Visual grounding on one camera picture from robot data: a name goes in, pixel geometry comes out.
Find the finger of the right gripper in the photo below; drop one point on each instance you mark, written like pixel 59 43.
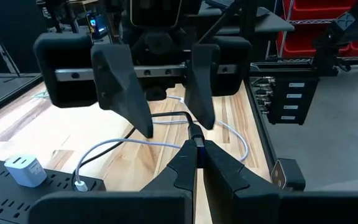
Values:
pixel 120 84
pixel 202 87

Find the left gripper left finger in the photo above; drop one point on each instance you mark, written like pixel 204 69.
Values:
pixel 120 208

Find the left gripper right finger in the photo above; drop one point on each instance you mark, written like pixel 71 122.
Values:
pixel 291 208

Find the black folding room divider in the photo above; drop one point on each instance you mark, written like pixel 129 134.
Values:
pixel 11 37

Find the black labelled electronics box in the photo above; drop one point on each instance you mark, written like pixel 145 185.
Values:
pixel 294 105

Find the long black power strip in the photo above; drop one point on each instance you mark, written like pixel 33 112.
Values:
pixel 11 202

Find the red bin shelf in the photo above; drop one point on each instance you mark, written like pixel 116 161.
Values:
pixel 306 12

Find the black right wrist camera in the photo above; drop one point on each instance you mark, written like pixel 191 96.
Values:
pixel 155 12

